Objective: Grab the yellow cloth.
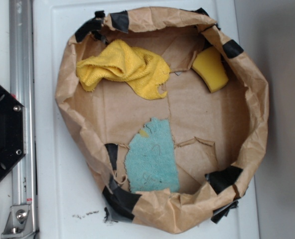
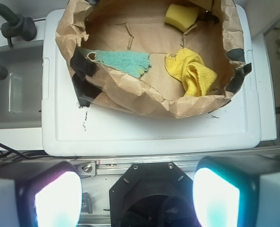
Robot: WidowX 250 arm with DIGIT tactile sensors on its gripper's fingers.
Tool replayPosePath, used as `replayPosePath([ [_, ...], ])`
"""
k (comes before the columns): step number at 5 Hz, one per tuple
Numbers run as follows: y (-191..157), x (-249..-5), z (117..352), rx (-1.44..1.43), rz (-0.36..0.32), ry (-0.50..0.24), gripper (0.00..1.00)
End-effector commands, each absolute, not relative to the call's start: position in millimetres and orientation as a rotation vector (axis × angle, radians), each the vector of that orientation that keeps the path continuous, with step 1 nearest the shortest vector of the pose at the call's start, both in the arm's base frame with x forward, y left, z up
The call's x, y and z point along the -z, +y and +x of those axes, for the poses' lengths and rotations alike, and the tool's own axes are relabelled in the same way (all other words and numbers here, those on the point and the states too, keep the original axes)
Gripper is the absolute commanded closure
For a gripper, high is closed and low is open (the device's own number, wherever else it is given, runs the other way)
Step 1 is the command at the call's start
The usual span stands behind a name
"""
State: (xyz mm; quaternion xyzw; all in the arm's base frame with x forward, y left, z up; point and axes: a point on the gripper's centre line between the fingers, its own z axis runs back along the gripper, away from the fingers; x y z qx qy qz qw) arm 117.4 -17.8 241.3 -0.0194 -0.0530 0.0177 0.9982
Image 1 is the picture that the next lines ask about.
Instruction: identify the teal terry cloth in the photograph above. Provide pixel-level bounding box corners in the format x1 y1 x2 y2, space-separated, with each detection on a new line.
125 118 180 193

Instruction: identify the yellow microfibre cloth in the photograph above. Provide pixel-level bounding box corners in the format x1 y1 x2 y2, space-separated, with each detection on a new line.
76 39 170 100

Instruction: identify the brown paper bag bin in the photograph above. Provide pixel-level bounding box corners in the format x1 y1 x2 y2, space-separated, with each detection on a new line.
55 6 269 234

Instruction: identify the yellow sponge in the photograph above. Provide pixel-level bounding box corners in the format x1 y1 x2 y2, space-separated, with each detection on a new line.
192 46 229 93

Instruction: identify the aluminium extrusion rail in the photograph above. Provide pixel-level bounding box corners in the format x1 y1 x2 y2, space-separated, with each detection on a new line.
9 0 39 239

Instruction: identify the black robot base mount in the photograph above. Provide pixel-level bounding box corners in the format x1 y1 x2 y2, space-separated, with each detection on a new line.
0 85 25 182

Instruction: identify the metal corner bracket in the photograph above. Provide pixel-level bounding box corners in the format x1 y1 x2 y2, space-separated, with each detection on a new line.
1 204 34 239

